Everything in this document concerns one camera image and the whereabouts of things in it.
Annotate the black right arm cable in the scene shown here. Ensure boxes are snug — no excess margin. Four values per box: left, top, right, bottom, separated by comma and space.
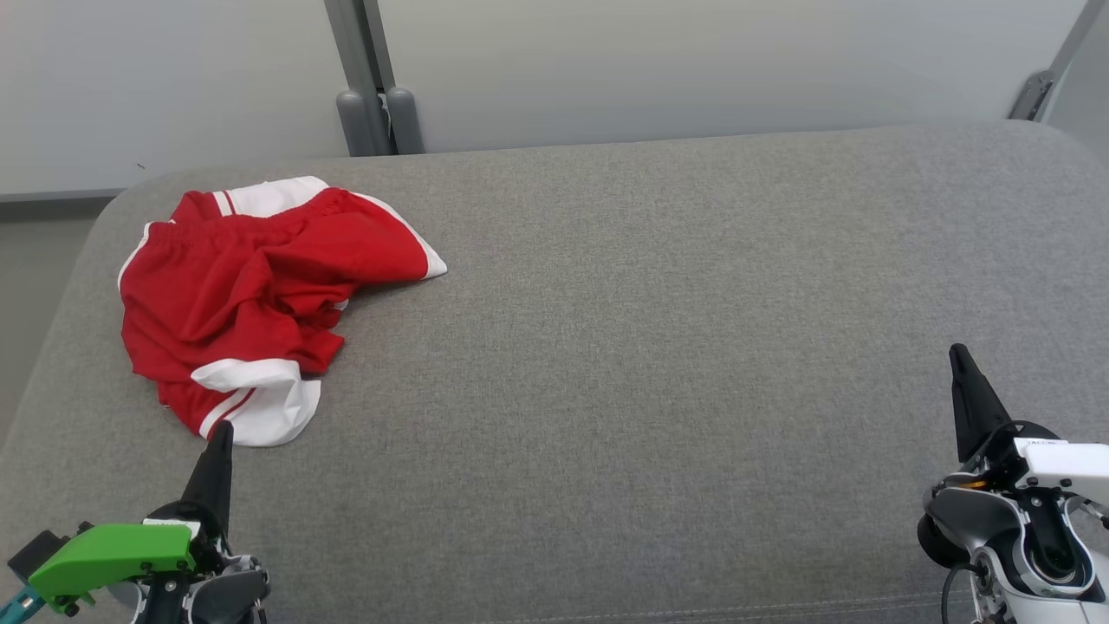
940, 562, 984, 624

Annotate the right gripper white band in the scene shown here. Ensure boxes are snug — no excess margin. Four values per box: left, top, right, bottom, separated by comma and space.
948, 344, 1109, 510

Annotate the grey cylindrical post foot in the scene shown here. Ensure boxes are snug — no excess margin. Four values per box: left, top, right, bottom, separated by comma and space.
386, 86, 426, 156
336, 90, 376, 158

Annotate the teal left camera connector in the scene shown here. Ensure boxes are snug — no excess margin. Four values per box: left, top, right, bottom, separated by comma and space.
0, 584, 46, 623

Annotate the grey slanted frame with bracket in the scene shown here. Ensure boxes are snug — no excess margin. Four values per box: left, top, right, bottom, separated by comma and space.
1007, 0, 1109, 123

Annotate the red Bulls 23 jersey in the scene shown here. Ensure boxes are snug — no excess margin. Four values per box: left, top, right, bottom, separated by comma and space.
117, 218, 349, 449

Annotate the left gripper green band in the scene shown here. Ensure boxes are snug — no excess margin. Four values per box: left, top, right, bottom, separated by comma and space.
28, 421, 237, 614

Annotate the grey fabric sofa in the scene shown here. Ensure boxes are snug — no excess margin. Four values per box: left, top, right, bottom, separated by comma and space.
0, 119, 1109, 624

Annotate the grey partition post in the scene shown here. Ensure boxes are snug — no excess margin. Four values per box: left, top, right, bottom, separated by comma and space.
324, 0, 398, 157

